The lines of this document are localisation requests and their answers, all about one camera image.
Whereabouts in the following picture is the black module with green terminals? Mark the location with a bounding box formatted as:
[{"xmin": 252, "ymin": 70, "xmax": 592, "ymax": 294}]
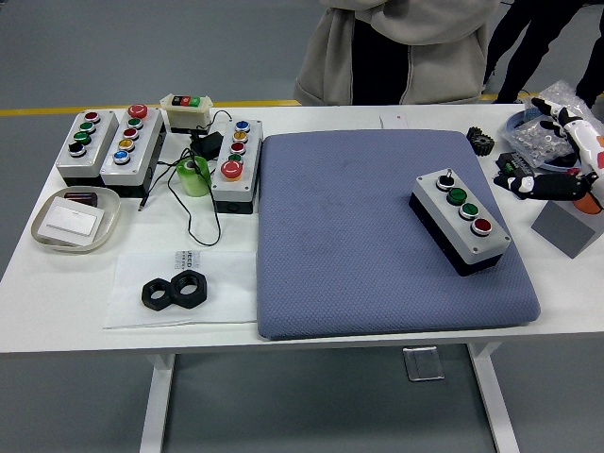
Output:
[{"xmin": 494, "ymin": 151, "xmax": 534, "ymax": 180}]

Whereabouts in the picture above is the grey five-button control box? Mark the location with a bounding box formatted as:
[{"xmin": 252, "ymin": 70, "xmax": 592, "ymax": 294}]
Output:
[{"xmin": 210, "ymin": 118, "xmax": 264, "ymax": 216}]

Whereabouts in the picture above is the cream three-button switch box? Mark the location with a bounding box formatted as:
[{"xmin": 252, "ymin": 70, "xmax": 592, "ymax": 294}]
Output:
[{"xmin": 159, "ymin": 92, "xmax": 214, "ymax": 135}]

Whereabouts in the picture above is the white shallow tray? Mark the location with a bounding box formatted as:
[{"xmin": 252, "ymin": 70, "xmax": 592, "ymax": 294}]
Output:
[{"xmin": 30, "ymin": 186, "xmax": 123, "ymax": 255}]

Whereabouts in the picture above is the clear plastic bracket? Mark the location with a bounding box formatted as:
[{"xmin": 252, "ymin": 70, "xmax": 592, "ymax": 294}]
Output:
[{"xmin": 402, "ymin": 345, "xmax": 446, "ymax": 382}]

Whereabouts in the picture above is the thin black cable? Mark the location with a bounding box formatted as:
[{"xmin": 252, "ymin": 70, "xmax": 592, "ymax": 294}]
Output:
[{"xmin": 137, "ymin": 109, "xmax": 232, "ymax": 247}]

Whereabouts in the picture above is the white table leg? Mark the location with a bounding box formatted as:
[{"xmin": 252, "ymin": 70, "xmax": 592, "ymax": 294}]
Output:
[
  {"xmin": 139, "ymin": 351, "xmax": 176, "ymax": 453},
  {"xmin": 466, "ymin": 342, "xmax": 520, "ymax": 453}
]

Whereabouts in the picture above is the grey four-button control box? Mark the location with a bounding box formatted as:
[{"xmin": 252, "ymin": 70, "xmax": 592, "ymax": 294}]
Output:
[{"xmin": 55, "ymin": 109, "xmax": 119, "ymax": 188}]

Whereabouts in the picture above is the clear printed plastic bag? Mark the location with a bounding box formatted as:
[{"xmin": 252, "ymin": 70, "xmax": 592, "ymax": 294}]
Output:
[{"xmin": 102, "ymin": 249, "xmax": 259, "ymax": 330}]

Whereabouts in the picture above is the green tape roll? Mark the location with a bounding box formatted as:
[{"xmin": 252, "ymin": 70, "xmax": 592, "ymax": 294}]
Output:
[{"xmin": 176, "ymin": 156, "xmax": 211, "ymax": 198}]

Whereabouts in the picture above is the orange cylinder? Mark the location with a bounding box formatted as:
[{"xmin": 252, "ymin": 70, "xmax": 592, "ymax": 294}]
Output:
[{"xmin": 574, "ymin": 192, "xmax": 604, "ymax": 214}]

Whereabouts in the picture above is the grey six-button control box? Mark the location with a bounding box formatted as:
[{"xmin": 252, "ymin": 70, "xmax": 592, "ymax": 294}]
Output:
[{"xmin": 99, "ymin": 103, "xmax": 166, "ymax": 198}]

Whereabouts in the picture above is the black power adapter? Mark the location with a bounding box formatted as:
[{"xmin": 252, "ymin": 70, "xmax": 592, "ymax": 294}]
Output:
[{"xmin": 188, "ymin": 131, "xmax": 224, "ymax": 160}]

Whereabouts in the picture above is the grey four-button box with selector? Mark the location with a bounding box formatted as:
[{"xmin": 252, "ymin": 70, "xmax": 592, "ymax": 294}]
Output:
[{"xmin": 408, "ymin": 168, "xmax": 513, "ymax": 278}]

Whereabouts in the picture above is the grey block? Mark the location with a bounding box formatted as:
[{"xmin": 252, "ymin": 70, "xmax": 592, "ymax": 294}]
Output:
[{"xmin": 531, "ymin": 200, "xmax": 596, "ymax": 260}]

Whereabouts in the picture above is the blue plate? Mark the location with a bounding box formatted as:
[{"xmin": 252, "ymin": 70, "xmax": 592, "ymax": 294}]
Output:
[{"xmin": 504, "ymin": 110, "xmax": 586, "ymax": 174}]

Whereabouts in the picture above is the large black hex nut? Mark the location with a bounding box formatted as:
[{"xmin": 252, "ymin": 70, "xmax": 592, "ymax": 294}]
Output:
[{"xmin": 169, "ymin": 269, "xmax": 210, "ymax": 310}]

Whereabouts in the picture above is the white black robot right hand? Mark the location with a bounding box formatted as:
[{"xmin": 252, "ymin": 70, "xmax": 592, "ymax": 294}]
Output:
[{"xmin": 494, "ymin": 96, "xmax": 604, "ymax": 216}]

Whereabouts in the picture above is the black gear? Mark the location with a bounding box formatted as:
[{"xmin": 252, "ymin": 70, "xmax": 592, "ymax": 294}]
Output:
[{"xmin": 465, "ymin": 126, "xmax": 495, "ymax": 157}]

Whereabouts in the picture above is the small black hex nut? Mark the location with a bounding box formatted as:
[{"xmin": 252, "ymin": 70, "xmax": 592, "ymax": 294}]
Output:
[{"xmin": 141, "ymin": 277, "xmax": 176, "ymax": 311}]

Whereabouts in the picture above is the white wall switch plate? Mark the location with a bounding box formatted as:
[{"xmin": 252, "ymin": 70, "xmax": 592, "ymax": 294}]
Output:
[{"xmin": 37, "ymin": 196, "xmax": 106, "ymax": 247}]

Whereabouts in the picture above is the blue-grey padded mat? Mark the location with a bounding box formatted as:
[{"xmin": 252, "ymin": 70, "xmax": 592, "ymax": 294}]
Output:
[{"xmin": 256, "ymin": 129, "xmax": 542, "ymax": 342}]

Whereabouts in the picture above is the person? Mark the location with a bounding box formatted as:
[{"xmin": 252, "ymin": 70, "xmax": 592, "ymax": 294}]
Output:
[
  {"xmin": 293, "ymin": 0, "xmax": 500, "ymax": 108},
  {"xmin": 480, "ymin": 0, "xmax": 604, "ymax": 108}
]

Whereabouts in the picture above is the dark brown block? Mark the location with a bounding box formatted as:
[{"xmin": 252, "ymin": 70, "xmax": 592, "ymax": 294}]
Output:
[{"xmin": 63, "ymin": 191, "xmax": 100, "ymax": 209}]

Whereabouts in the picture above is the bag of silver washers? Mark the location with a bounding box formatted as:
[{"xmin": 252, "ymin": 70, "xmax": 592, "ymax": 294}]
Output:
[{"xmin": 500, "ymin": 117, "xmax": 575, "ymax": 167}]

